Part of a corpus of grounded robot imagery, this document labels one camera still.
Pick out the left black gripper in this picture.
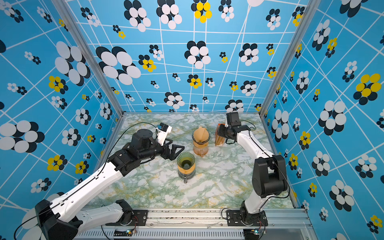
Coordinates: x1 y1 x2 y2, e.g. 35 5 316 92
140 137 186 162

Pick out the green glass dripper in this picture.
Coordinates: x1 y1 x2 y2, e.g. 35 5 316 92
177 152 195 170

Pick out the wooden ring holder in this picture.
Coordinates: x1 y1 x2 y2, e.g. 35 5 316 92
193 141 209 149
178 165 196 176

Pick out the grey glass pitcher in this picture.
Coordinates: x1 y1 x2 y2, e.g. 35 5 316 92
178 172 195 184

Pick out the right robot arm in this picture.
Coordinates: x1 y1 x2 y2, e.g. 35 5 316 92
218 112 289 226

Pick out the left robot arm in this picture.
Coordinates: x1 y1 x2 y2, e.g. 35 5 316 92
35 126 185 240

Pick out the orange coffee filter box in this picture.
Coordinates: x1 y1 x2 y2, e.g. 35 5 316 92
215 124 227 146

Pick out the left green circuit board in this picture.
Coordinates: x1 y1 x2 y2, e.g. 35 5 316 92
114 229 137 237

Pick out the green circuit board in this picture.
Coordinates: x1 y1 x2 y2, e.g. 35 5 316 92
243 229 261 240
114 229 137 237

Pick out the right green circuit board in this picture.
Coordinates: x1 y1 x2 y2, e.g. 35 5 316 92
243 229 261 240

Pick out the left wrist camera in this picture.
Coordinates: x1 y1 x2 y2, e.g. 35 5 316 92
157 123 172 146

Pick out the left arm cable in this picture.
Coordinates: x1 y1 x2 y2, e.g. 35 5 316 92
13 121 158 240

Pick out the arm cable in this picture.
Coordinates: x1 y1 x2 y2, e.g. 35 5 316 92
224 119 291 200
13 121 158 240

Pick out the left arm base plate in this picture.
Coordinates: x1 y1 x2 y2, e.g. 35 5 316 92
106 210 149 227

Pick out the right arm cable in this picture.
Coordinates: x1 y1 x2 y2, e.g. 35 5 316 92
224 119 291 200

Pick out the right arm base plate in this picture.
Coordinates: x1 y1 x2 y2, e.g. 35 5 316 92
224 209 268 228

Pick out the aluminium front rail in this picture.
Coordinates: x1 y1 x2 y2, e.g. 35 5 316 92
75 209 317 240

